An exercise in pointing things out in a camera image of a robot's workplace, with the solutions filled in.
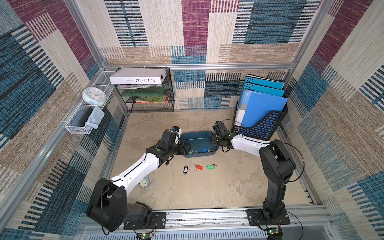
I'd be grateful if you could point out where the black wire shelf rack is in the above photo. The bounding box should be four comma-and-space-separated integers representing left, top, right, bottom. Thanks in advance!
110, 68, 175, 113

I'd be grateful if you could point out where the light blue cloth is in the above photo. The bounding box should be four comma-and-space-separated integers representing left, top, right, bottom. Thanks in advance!
85, 107, 105, 131

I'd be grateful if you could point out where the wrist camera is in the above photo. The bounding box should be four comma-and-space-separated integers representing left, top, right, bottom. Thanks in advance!
213, 121, 231, 137
172, 126, 182, 143

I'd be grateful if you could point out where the green book on shelf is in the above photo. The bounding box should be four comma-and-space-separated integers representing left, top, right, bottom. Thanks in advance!
121, 87, 165, 97

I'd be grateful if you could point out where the teal folder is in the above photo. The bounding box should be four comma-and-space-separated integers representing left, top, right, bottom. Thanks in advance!
243, 82, 285, 97
245, 75, 285, 90

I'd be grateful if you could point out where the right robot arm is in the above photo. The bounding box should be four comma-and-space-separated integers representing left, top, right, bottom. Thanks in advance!
212, 134, 296, 226

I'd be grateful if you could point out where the colourful book lower shelf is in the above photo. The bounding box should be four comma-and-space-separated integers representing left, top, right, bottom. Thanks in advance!
136, 95, 170, 104

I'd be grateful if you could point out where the white wire basket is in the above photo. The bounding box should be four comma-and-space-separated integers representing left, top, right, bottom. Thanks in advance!
65, 71, 115, 135

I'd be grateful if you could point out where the black mesh file holder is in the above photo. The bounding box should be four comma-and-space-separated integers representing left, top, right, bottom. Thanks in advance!
232, 105, 288, 141

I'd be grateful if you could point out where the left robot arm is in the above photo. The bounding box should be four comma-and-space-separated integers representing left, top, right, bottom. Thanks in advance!
86, 126, 191, 232

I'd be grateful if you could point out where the white round clock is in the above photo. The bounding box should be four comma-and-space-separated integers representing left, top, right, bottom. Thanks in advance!
82, 87, 107, 107

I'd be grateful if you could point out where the teal folder back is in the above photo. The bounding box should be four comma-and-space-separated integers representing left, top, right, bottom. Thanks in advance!
245, 75, 285, 90

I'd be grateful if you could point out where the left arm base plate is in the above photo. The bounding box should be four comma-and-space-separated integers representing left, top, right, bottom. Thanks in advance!
124, 212, 167, 231

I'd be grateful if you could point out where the blue folder front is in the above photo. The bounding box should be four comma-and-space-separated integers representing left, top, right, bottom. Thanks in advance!
235, 90, 288, 128

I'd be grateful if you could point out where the black tag key white label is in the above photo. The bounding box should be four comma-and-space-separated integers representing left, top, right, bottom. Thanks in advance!
183, 166, 191, 175

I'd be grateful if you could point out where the white FOLIO-02 box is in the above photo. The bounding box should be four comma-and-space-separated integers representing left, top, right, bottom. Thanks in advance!
110, 68, 167, 85

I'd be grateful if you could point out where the teal plastic storage box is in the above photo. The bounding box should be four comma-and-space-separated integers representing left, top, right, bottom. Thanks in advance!
181, 131, 219, 158

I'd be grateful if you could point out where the dark blue pouch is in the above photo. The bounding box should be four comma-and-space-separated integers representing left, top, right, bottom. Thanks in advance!
70, 108, 93, 127

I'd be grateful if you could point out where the teal folder middle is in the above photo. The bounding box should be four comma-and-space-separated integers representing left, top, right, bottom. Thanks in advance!
243, 82, 285, 97

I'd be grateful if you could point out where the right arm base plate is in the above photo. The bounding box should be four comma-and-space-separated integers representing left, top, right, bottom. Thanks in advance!
246, 209, 291, 227

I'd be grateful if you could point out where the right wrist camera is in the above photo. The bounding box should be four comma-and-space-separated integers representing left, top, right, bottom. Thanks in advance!
213, 121, 231, 137

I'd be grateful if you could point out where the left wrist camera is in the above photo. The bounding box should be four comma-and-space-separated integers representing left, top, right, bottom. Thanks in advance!
172, 126, 182, 143

